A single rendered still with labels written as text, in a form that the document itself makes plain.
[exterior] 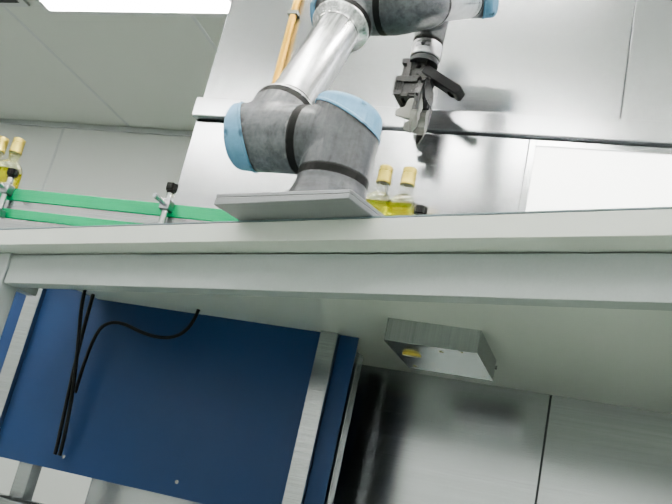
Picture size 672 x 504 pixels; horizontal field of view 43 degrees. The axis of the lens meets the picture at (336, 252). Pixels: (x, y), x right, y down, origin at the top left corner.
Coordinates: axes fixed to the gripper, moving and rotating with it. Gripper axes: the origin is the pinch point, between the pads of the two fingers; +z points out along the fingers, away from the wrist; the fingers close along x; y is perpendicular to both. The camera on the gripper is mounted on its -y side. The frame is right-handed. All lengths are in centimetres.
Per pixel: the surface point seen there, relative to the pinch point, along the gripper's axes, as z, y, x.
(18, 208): 34, 92, 20
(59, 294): 54, 72, 19
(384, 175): 12.2, 5.1, 2.2
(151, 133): -141, 311, -287
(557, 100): -19.3, -28.0, -17.3
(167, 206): 31, 49, 20
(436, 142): -4.0, -0.8, -12.2
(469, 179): 5.3, -10.8, -12.9
